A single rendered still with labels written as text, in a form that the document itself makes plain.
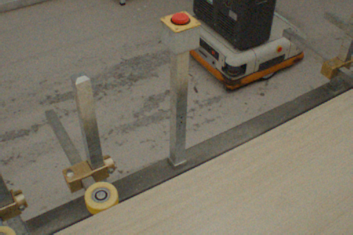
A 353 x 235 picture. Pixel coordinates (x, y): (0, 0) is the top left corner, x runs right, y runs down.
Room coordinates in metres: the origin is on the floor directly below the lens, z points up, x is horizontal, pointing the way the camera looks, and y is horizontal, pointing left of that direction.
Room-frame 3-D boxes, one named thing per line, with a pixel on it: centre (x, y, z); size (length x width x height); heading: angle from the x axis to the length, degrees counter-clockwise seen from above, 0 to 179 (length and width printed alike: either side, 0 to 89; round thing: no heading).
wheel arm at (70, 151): (0.74, 0.29, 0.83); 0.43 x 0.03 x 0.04; 33
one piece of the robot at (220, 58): (2.21, -0.16, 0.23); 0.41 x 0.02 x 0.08; 33
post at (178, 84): (0.85, 0.00, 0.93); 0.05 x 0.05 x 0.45; 33
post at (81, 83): (0.71, 0.22, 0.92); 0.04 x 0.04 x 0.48; 33
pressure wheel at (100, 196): (0.57, 0.18, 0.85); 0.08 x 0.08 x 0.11
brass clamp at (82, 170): (0.69, 0.24, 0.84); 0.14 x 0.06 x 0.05; 123
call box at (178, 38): (0.85, 0.00, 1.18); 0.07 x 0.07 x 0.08; 33
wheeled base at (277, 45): (2.40, -0.42, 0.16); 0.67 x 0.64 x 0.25; 123
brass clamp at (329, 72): (1.24, -0.60, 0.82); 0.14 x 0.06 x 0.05; 123
